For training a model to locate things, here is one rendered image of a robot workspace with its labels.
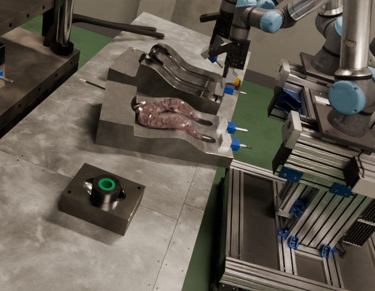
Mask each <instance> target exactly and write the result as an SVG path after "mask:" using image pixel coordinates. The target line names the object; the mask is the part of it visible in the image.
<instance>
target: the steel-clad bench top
mask: <svg viewBox="0 0 375 291"><path fill-rule="evenodd" d="M131 25H141V26H146V27H156V28H157V32H159V33H163V34H165V38H164V39H159V38H154V37H150V36H145V35H140V34H136V33H131V32H125V31H122V32H121V33H119V34H118V35H117V36H116V37H115V38H114V39H113V40H112V41H111V42H109V43H108V44H107V45H106V46H105V47H103V48H102V49H101V50H100V51H99V52H98V53H97V54H96V55H95V56H93V57H92V58H91V59H90V60H89V61H88V62H87V63H86V64H85V65H83V66H82V67H81V68H80V69H79V70H78V71H77V72H76V73H75V74H73V75H72V76H71V77H70V78H69V79H67V80H66V81H65V82H64V83H63V84H62V85H61V86H60V87H58V88H57V89H56V90H55V91H54V92H53V93H52V94H51V95H50V96H48V97H47V98H46V99H45V100H44V101H42V103H41V104H40V105H38V106H37V107H36V108H35V109H34V110H32V111H31V112H30V113H29V114H28V115H27V116H26V117H25V118H24V119H22V120H21V121H20V122H19V123H18V124H17V125H16V126H15V127H14V128H12V129H11V130H10V131H9V132H8V133H7V134H5V135H4V137H2V138H1V139H0V291H181V290H182V286H183V282H184V280H185V276H186V272H187V270H188V266H189V262H190V258H191V256H192V252H193V248H194V245H195V242H196V238H197V235H198V231H199V228H200V225H201V221H202V218H203V215H204V211H205V208H206V205H207V201H208V198H209V194H210V191H211V188H212V184H213V180H214V178H215V174H216V170H217V168H218V167H217V166H211V165H205V164H202V163H196V162H189V161H183V160H179V159H173V158H167V157H163V156H157V155H151V154H145V153H141V152H135V151H129V150H123V149H119V148H113V147H107V146H103V145H97V144H95V140H96V134H97V130H98V124H99V118H100V112H101V109H102V103H103V98H104V92H105V89H102V88H99V87H96V86H94V85H91V84H88V83H86V82H83V81H81V80H79V79H83V80H86V81H89V82H91V83H94V84H96V85H99V86H101V87H104V88H105V87H106V83H107V76H108V70H109V67H110V66H111V65H112V64H113V63H114V62H115V61H116V60H117V59H118V58H119V57H120V56H121V55H122V54H123V53H124V52H125V51H126V50H127V49H128V48H129V47H133V48H135V49H138V50H141V51H144V52H146V53H149V52H150V50H151V48H152V46H154V45H155V44H158V42H159V43H163V44H166V45H168V46H170V47H171V48H173V49H174V50H175V51H176V52H177V53H178V54H179V55H180V56H181V57H182V58H183V59H184V60H185V61H186V62H187V63H189V64H191V65H193V66H196V67H198V68H201V69H205V70H208V71H210V72H215V73H217V74H220V75H223V71H224V66H225V64H224V63H225V59H226V55H227V52H226V53H223V54H220V55H218V57H217V60H218V61H219V63H220V64H221V65H222V66H223V68H221V67H220V66H219V65H218V64H217V63H216V62H214V63H212V62H211V61H210V60H209V59H208V58H207V59H204V58H203V57H202V56H201V55H200V54H201V51H202V49H203V48H204V47H206V46H207V45H209V43H210V41H211V37H210V36H207V35H204V34H201V33H199V32H196V31H194V30H191V29H189V28H185V27H183V26H180V25H178V24H175V23H172V22H170V21H167V20H164V19H162V18H160V17H156V16H154V15H151V14H149V13H146V12H143V13H142V14H141V15H140V16H138V17H137V18H136V19H135V20H134V21H133V22H132V23H131ZM238 95H239V94H238V93H235V92H233V94H232V95H229V94H224V97H223V100H222V103H221V105H220V107H219V110H218V113H217V116H221V117H225V118H227V121H228V122H231V119H232V116H233V112H234V109H235V105H236V102H237V99H238ZM84 163H87V164H90V165H92V166H95V167H98V168H100V169H103V170H105V171H108V172H110V173H113V174H116V175H118V176H121V177H123V178H126V179H128V180H131V181H134V182H136V183H138V184H141V185H144V186H145V191H144V194H143V197H142V200H141V203H140V205H139V207H138V209H137V211H136V213H135V215H134V217H133V219H132V221H131V223H130V225H129V227H128V229H127V231H126V233H125V235H124V236H122V235H120V234H117V233H114V232H112V231H109V230H107V229H104V228H102V227H99V226H96V225H94V224H92V223H89V222H87V221H83V220H82V219H79V218H76V217H74V216H71V215H69V214H66V213H64V212H61V211H59V206H60V201H61V194H62V192H63V191H64V190H65V188H66V187H67V186H68V185H69V183H70V182H71V180H72V179H73V178H74V176H75V175H76V174H77V172H78V171H79V170H80V169H81V167H82V166H83V164H84ZM171 237H172V238H171ZM169 243H170V244H169ZM164 256H165V257H164ZM162 262H163V263H162Z"/></svg>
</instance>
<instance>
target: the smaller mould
mask: <svg viewBox="0 0 375 291"><path fill-rule="evenodd" d="M102 174H108V175H111V176H114V177H115V178H117V179H118V180H119V182H120V183H121V190H120V192H119V196H118V198H117V200H115V201H114V202H111V203H102V202H99V201H97V200H96V199H94V198H93V196H92V195H91V188H92V182H93V179H94V178H95V177H97V176H99V175H102ZM144 191H145V186H144V185H141V184H138V183H136V182H134V181H131V180H128V179H126V178H123V177H121V176H118V175H116V174H113V173H110V172H108V171H105V170H103V169H100V168H98V167H95V166H92V165H90V164H87V163H84V164H83V166H82V167H81V169H80V170H79V171H78V172H77V174H76V175H75V176H74V178H73V179H72V180H71V182H70V183H69V185H68V186H67V187H66V188H65V190H64V191H63V192H62V194H61V201H60V206H59V211H61V212H64V213H66V214H69V215H71V216H74V217H76V218H79V219H82V220H83V221H87V222H89V223H92V224H94V225H96V226H99V227H102V228H104V229H107V230H109V231H112V232H114V233H117V234H120V235H122V236H124V235H125V233H126V231H127V229H128V227H129V225H130V223H131V221H132V219H133V217H134V215H135V213H136V211H137V209H138V207H139V205H140V203H141V200H142V198H143V194H144Z"/></svg>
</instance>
